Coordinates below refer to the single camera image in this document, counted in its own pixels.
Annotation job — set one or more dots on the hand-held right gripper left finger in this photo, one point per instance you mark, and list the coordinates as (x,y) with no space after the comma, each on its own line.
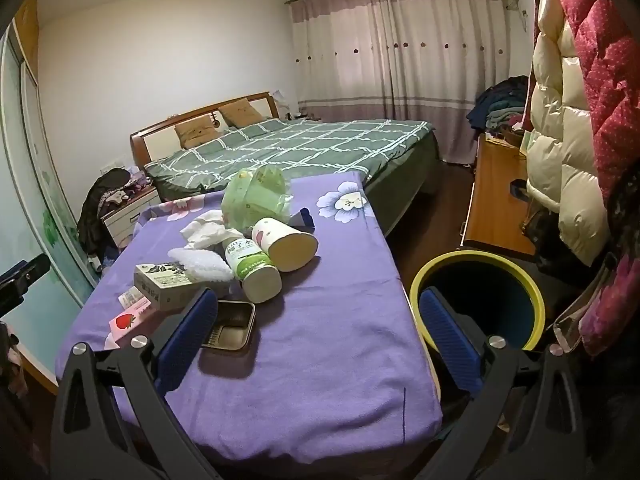
(187,330)

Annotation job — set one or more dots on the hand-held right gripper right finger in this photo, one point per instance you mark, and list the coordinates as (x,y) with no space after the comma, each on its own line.
(450,335)

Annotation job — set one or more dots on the brown metal tray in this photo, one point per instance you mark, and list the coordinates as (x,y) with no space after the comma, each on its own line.
(230,330)

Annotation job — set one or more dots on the olive printed carton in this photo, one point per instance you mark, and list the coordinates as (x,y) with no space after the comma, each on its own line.
(165,285)

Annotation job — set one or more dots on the pink strawberry box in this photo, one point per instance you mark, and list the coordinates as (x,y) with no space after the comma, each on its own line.
(130,320)

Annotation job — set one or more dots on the yellow rimmed trash bin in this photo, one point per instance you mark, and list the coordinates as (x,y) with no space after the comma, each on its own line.
(500,300)

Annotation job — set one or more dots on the green and white bottle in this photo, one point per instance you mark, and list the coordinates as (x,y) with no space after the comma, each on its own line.
(250,265)

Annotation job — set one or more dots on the white tissue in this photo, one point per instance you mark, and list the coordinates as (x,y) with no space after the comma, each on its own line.
(205,232)

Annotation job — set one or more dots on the white paper cup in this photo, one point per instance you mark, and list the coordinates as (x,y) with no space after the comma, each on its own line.
(280,240)

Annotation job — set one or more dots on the green plastic bag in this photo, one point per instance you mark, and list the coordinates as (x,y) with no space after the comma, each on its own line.
(255,195)

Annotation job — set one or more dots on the dark clothes heap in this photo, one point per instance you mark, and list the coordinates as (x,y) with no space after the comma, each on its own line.
(95,210)

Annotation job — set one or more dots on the white nightstand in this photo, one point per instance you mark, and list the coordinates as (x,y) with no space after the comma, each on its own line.
(120,225)

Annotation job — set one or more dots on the purple floral cloth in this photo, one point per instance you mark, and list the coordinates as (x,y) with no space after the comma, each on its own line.
(325,335)

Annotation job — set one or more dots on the beige tote bag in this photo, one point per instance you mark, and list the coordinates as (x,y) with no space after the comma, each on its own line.
(575,315)

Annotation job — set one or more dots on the dark brown bag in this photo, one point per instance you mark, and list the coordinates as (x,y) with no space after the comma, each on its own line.
(542,232)

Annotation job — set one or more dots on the wooden sideboard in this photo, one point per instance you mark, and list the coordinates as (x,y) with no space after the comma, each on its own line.
(492,200)

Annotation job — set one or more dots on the dark blue object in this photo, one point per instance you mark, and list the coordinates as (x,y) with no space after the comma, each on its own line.
(517,190)

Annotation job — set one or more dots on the dark blue clip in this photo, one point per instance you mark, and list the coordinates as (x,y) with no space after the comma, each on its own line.
(305,217)

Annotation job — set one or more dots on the dark floral garment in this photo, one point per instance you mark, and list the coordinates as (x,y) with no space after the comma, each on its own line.
(615,300)

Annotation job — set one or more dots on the wooden headboard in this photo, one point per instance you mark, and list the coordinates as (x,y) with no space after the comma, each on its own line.
(142,142)

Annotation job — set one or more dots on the brown pillow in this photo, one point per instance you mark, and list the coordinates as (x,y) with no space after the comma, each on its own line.
(242,112)
(197,132)

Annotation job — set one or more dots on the cream down jacket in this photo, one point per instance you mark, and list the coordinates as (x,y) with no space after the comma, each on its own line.
(555,160)

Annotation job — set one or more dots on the green checked bed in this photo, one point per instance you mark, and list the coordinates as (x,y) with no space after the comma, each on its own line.
(300,145)

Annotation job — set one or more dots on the pile of folded clothes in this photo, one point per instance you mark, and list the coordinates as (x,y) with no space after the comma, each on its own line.
(500,105)

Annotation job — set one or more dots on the pink and white curtain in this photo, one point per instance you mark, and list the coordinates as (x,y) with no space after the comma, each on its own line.
(400,60)

